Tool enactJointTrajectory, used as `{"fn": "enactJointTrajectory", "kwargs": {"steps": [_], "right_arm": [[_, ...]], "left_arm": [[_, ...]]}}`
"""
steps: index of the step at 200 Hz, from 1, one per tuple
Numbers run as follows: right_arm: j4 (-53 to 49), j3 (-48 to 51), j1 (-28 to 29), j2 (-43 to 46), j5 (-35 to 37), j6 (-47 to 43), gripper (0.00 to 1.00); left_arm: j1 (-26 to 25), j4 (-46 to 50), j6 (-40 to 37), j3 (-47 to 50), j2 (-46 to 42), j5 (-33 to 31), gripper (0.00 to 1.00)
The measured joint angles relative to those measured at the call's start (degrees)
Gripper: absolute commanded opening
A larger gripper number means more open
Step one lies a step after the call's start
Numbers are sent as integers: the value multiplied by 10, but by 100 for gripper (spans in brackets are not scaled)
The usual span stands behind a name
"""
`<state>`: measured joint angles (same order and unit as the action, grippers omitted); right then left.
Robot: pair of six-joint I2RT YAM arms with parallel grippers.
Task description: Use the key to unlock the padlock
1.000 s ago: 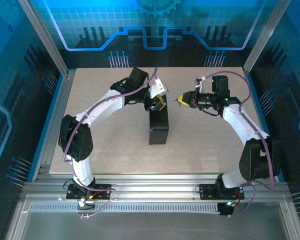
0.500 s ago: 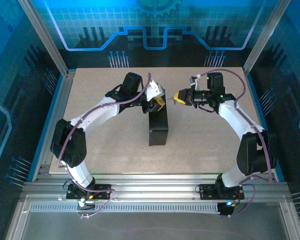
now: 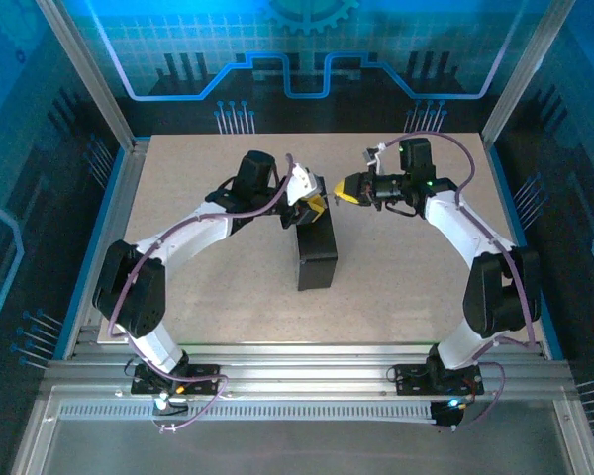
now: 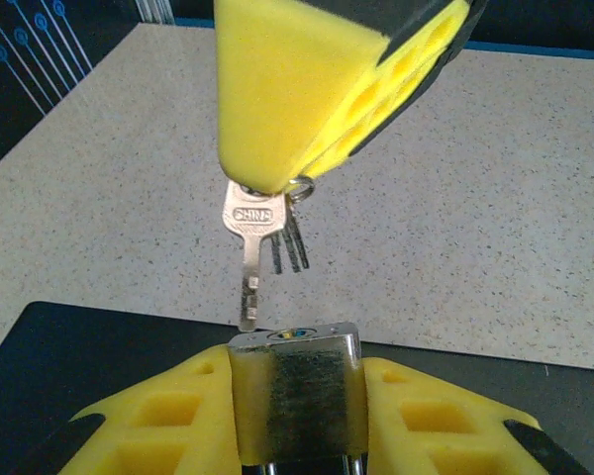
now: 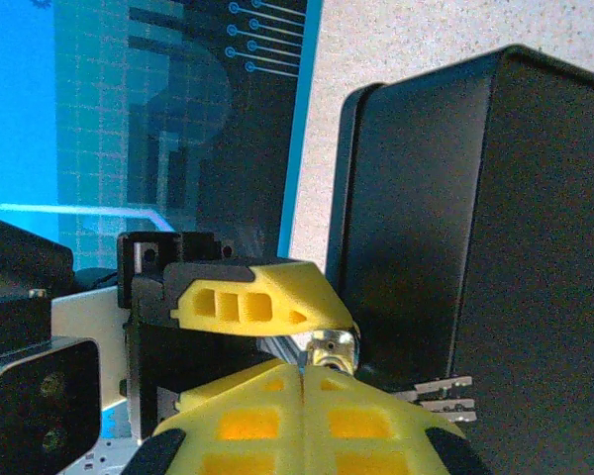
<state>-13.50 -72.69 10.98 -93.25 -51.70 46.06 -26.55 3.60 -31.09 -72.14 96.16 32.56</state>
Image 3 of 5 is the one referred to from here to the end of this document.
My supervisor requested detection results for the aluminium left corner post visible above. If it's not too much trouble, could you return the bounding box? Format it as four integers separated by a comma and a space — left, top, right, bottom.
34, 0, 138, 152

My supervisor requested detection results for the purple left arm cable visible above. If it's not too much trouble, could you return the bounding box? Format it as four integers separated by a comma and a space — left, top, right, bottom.
107, 151, 298, 433

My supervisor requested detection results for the grey metal front tray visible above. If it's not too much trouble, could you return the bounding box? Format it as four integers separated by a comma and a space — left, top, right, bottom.
9, 390, 594, 475

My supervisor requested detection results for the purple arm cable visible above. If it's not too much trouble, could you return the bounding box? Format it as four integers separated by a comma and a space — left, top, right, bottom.
107, 151, 298, 433
380, 131, 539, 433

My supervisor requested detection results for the blue right side strip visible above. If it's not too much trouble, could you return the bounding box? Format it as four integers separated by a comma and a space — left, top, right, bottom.
487, 142, 565, 360

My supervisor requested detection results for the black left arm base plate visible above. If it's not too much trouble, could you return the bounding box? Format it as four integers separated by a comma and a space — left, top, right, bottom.
131, 363, 223, 396

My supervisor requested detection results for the black box with painting print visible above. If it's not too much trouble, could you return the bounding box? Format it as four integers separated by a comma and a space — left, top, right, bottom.
295, 215, 339, 292

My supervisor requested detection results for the small black controller box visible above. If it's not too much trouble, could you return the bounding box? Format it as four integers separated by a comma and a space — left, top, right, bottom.
429, 399, 464, 429

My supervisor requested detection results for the aluminium right corner post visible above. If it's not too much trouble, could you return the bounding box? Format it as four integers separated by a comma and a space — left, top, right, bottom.
479, 0, 578, 149

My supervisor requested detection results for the aluminium corner post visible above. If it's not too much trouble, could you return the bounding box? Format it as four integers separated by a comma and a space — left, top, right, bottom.
479, 0, 578, 149
34, 0, 138, 152

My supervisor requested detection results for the aluminium left side rail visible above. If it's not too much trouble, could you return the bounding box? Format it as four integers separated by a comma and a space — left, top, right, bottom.
63, 141, 152, 358

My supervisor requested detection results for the grey slotted cable duct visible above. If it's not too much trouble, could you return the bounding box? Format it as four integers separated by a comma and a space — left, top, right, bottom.
58, 403, 437, 423

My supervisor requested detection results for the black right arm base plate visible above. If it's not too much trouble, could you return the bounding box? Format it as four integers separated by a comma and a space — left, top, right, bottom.
393, 363, 485, 397

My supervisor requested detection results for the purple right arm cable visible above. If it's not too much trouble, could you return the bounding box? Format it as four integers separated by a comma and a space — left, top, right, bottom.
380, 131, 539, 433

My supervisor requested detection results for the aluminium front frame rail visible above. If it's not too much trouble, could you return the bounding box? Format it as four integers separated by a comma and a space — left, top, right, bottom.
39, 344, 575, 403

